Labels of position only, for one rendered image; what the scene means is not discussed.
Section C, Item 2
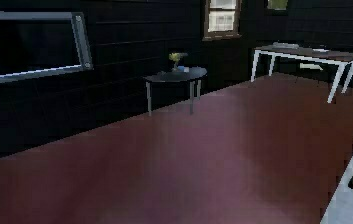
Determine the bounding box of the round black side table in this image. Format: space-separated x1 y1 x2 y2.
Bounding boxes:
143 66 208 117

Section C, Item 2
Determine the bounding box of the yellow house plant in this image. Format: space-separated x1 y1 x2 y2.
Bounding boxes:
168 51 189 73

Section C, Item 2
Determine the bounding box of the white chair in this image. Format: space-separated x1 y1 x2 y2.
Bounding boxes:
295 62 325 84

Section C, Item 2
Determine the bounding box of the brown framed window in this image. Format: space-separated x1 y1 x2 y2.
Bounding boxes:
202 0 243 42

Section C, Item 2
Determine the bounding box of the dark framed window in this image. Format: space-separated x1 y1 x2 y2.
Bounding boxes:
265 0 290 14

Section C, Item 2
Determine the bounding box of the grey keyboard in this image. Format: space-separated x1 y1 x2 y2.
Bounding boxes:
272 41 300 50

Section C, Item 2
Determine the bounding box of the brown desk with white legs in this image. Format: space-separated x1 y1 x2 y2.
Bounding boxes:
250 44 353 104

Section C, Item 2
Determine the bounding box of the silver framed wall television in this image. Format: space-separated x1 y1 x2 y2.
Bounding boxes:
0 10 94 86

